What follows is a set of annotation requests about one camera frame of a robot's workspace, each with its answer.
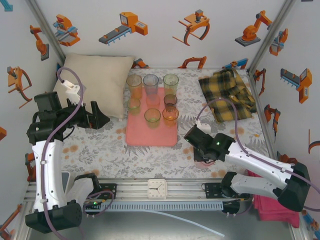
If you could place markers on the clear pink glass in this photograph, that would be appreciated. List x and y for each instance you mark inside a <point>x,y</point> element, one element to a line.
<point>209,165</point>

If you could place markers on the medium orange glass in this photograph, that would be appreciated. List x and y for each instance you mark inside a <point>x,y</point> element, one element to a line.
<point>170,117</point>

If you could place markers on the small green glass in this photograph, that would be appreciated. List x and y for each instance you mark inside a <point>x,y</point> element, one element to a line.
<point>133,107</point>

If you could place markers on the tall orange glass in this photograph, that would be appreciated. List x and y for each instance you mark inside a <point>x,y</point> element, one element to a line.
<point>134,87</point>

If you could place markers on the smoky grey glass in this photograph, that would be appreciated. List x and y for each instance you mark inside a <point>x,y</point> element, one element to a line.
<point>170,100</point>

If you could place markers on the medium green glass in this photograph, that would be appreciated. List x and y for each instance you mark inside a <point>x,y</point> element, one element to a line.
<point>152,119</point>

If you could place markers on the light pink textured glass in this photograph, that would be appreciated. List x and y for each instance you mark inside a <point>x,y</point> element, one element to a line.
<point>153,101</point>

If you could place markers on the tall blue glass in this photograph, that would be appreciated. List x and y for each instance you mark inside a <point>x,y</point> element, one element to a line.
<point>150,85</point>

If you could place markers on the tall green glass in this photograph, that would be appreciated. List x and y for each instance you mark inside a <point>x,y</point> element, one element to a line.
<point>171,85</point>

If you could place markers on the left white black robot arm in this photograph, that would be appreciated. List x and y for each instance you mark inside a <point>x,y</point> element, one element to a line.
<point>47,175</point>

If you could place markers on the pink plastic tray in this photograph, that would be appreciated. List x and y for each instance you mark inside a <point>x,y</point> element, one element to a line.
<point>150,137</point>

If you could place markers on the cream pillow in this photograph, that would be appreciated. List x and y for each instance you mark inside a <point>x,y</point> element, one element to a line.
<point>100,80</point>

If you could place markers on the white square clock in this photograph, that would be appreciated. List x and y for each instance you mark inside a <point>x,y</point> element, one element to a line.
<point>157,189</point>

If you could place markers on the yellow black plaid shirt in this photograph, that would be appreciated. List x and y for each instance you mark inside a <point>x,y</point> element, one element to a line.
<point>225,87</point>

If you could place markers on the white grey box device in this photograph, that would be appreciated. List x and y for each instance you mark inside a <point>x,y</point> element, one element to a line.
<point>65,180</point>

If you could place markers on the thin white tube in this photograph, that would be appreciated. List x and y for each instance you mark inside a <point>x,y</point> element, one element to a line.
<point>200,225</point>

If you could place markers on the small circuit board with LED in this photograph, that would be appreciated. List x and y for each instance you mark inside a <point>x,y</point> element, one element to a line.
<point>93,203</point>

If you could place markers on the magenta folded towel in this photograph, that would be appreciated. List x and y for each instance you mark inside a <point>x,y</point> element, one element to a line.
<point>272,215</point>

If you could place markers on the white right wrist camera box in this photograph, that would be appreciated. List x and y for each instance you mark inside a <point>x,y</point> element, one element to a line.
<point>203,127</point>

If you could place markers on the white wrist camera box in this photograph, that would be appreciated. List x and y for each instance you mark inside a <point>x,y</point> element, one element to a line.
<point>72,90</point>
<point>203,127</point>

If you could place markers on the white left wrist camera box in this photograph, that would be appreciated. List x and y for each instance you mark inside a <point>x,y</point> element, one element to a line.
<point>72,90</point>

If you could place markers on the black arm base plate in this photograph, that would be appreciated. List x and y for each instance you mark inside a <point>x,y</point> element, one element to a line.
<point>212,191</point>
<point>110,190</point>

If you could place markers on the aluminium frame bar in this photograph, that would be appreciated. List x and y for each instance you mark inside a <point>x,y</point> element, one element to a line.
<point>262,112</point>

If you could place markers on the aluminium mounting rail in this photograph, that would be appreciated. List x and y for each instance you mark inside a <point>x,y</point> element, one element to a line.
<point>132,186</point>

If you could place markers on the aluminium frame post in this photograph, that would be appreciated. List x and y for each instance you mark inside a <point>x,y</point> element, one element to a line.
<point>271,32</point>
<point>46,32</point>

